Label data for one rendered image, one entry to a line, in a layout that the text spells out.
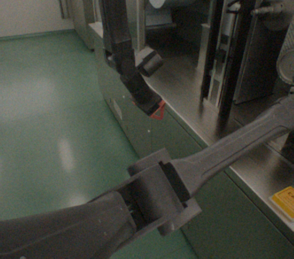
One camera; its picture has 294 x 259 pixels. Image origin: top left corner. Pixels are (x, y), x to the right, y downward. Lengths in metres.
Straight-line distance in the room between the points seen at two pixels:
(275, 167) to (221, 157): 0.51
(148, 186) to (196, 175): 0.08
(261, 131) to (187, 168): 0.19
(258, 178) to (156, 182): 0.55
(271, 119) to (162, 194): 0.29
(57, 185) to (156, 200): 1.71
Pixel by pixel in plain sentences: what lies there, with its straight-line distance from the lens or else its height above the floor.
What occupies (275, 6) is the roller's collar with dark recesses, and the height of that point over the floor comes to 1.36.
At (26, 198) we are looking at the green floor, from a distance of 2.03.
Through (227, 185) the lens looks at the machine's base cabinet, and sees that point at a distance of 0.96.
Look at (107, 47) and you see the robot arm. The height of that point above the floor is 1.30.
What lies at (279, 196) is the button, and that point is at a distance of 0.79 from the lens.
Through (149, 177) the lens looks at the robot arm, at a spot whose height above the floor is 1.23.
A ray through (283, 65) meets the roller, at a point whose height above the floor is 1.16.
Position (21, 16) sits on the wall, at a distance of 5.95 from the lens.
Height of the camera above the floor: 1.49
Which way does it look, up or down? 34 degrees down
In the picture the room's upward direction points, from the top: straight up
